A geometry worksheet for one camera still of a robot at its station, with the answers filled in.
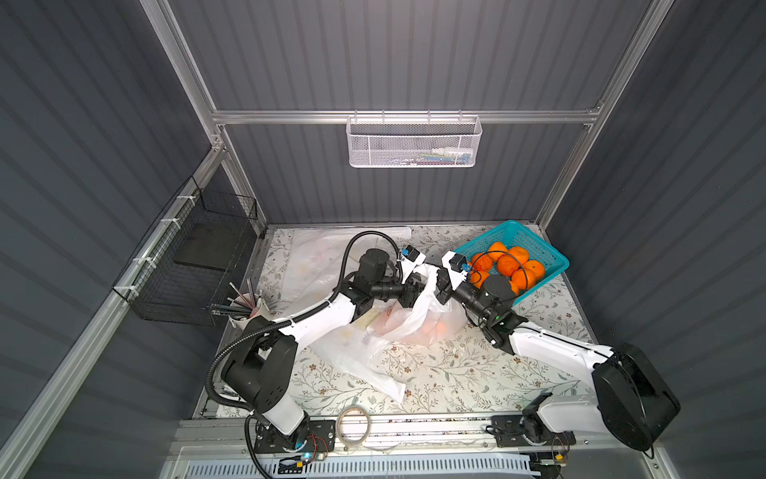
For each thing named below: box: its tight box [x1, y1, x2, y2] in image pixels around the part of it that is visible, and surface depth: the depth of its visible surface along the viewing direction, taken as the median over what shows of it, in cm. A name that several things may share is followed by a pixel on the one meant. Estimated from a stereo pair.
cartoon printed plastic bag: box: [366, 264, 468, 347], surface depth 77 cm
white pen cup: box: [228, 293, 271, 331], surface depth 88 cm
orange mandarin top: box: [486, 241, 508, 263], surface depth 107 cm
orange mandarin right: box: [522, 259, 545, 287], surface depth 104 cm
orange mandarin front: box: [508, 267, 528, 296], surface depth 100 cm
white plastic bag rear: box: [276, 226, 412, 317], surface depth 110 cm
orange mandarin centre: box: [496, 254, 521, 278], surface depth 103 cm
